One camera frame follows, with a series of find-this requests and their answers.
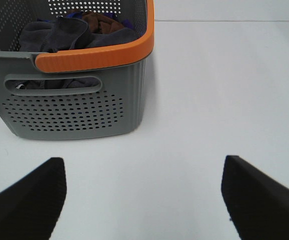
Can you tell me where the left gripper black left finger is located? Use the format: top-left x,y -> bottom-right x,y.
0,157 -> 67,240

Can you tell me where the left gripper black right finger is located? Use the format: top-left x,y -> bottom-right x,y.
221,155 -> 289,240

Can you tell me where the dark grey towel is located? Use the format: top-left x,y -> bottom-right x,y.
19,17 -> 140,53

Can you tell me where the brown towel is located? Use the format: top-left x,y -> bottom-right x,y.
81,11 -> 124,34

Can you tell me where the grey basket with orange rim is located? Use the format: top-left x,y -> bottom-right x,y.
0,0 -> 155,140

